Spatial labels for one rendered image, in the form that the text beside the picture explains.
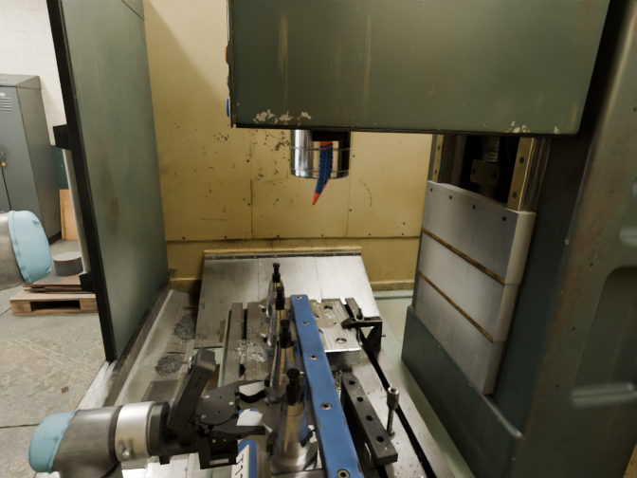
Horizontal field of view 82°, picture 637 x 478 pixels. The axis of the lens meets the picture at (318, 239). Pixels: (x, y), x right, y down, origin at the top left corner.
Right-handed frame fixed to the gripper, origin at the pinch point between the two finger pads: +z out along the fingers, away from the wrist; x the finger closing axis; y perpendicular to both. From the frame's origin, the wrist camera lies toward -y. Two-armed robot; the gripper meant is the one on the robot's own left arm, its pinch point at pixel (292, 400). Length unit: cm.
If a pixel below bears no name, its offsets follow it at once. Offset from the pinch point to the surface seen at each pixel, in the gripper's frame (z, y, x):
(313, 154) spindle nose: 10, -33, -43
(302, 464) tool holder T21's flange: 0.0, -3.5, 14.0
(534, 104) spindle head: 47, -44, -18
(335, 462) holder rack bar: 3.7, -3.6, 14.5
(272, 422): -3.2, -2.8, 6.6
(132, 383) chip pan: -52, 50, -74
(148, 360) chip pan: -50, 51, -87
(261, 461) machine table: -5.8, 28.8, -15.4
